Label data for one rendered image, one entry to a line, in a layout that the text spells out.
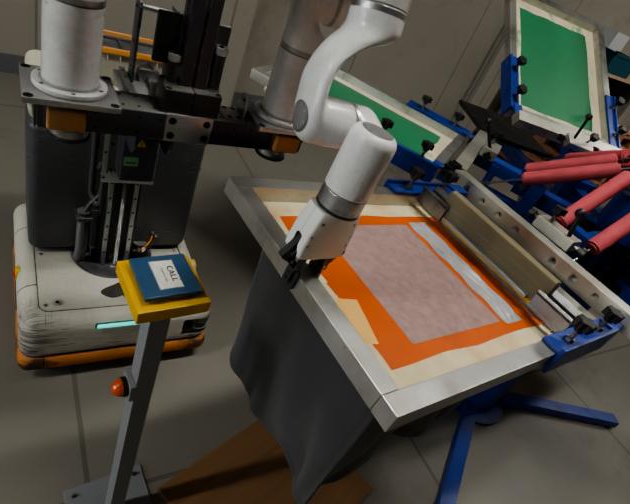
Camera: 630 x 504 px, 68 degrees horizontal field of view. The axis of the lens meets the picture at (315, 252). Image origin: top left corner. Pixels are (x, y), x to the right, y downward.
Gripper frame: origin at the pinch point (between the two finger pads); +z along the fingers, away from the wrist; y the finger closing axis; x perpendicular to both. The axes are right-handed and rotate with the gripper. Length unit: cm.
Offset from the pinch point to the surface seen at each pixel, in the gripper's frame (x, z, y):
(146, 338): -9.5, 23.9, 19.5
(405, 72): -276, 28, -306
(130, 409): -10, 48, 18
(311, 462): 18.4, 38.4, -10.1
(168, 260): -14.9, 9.0, 17.1
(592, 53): -89, -52, -219
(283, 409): 5.6, 37.8, -9.8
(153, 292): -7.7, 9.4, 21.9
